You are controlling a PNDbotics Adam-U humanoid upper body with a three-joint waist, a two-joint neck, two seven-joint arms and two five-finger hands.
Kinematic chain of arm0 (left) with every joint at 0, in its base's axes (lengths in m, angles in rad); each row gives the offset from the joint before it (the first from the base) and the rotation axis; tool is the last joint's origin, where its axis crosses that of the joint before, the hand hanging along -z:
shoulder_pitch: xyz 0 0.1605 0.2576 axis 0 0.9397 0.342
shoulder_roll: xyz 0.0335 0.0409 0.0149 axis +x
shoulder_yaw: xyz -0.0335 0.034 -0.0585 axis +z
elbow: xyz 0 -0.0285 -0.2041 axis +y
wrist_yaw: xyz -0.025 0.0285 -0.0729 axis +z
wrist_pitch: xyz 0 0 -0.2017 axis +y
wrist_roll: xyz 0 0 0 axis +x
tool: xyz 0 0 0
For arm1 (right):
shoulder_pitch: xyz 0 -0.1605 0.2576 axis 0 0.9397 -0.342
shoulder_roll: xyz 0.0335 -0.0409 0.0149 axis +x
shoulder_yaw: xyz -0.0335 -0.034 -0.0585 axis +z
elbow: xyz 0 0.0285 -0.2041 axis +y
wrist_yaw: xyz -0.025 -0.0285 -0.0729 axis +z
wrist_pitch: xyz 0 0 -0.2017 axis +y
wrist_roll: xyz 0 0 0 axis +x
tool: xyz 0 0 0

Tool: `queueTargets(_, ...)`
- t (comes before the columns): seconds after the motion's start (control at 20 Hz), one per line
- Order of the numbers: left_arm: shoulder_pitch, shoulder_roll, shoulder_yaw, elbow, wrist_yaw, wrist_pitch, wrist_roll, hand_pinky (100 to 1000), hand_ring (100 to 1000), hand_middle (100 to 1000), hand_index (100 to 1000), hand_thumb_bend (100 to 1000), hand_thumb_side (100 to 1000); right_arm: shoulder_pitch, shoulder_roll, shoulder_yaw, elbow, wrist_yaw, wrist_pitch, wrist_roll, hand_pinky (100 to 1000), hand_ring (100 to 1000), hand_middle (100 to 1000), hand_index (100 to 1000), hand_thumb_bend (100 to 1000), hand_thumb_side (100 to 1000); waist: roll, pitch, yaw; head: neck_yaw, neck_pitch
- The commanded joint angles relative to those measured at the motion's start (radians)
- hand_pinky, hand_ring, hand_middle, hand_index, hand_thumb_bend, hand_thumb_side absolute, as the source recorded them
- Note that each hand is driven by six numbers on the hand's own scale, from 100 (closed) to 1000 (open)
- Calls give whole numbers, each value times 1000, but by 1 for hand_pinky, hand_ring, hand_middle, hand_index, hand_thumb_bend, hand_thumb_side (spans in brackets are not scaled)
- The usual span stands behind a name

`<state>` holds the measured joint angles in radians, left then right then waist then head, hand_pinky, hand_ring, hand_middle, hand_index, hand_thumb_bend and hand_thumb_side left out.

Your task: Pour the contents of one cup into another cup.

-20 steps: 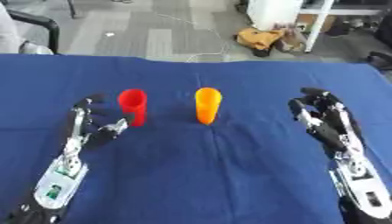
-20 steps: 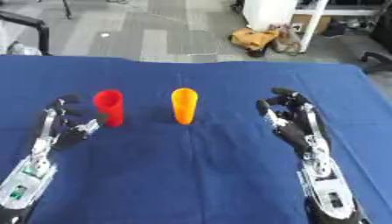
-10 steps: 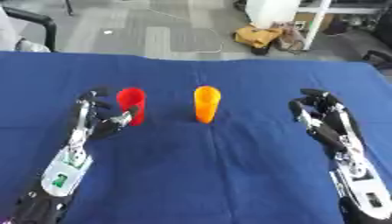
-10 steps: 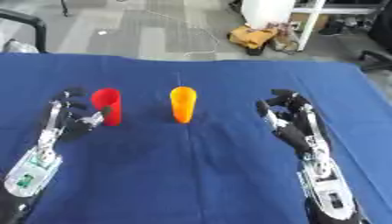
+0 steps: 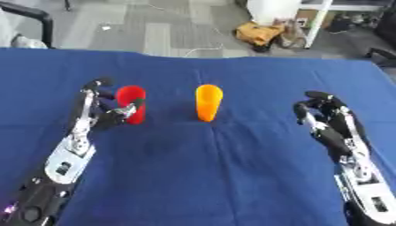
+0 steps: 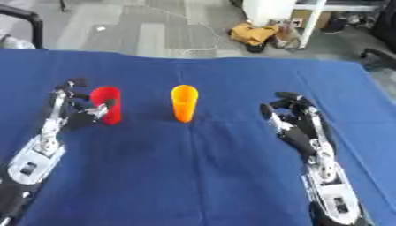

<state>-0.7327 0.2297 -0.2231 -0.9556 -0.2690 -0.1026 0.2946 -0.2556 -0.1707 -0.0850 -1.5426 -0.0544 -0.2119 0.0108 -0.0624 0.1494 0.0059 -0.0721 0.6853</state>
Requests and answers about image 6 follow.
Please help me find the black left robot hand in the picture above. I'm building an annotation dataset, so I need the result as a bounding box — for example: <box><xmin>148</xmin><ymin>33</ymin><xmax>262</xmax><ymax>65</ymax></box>
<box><xmin>42</xmin><ymin>78</ymin><xmax>118</xmax><ymax>143</ymax></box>

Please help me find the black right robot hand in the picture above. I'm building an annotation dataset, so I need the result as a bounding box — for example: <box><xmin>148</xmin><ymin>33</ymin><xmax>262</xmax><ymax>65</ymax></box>
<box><xmin>258</xmin><ymin>91</ymin><xmax>338</xmax><ymax>163</ymax></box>

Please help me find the red plastic cup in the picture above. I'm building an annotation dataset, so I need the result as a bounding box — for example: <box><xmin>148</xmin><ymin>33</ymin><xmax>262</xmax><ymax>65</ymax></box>
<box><xmin>88</xmin><ymin>86</ymin><xmax>124</xmax><ymax>125</ymax></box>

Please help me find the orange plastic cup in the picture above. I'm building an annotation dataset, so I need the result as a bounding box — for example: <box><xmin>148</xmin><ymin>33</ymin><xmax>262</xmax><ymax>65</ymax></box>
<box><xmin>170</xmin><ymin>84</ymin><xmax>200</xmax><ymax>124</ymax></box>

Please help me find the black office chair base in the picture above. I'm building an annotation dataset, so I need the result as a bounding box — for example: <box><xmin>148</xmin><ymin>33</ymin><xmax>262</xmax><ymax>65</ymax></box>
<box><xmin>359</xmin><ymin>47</ymin><xmax>396</xmax><ymax>71</ymax></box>

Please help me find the black chair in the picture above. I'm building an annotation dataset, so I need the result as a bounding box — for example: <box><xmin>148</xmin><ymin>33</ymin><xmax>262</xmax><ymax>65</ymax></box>
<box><xmin>0</xmin><ymin>4</ymin><xmax>47</xmax><ymax>50</ymax></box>

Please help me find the yellow bag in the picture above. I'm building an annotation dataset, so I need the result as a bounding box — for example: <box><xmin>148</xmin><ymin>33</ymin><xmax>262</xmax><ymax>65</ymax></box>
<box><xmin>227</xmin><ymin>22</ymin><xmax>282</xmax><ymax>48</ymax></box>

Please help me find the cardboard box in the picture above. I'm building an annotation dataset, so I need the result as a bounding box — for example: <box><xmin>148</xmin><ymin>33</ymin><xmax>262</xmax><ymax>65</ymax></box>
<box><xmin>289</xmin><ymin>9</ymin><xmax>333</xmax><ymax>30</ymax></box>

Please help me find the white table frame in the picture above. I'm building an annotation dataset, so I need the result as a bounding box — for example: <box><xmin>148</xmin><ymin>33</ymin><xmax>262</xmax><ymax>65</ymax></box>
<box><xmin>241</xmin><ymin>0</ymin><xmax>396</xmax><ymax>49</ymax></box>

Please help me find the white cable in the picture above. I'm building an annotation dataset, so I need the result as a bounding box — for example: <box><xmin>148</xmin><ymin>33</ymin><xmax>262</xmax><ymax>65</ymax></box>
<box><xmin>148</xmin><ymin>5</ymin><xmax>223</xmax><ymax>57</ymax></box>

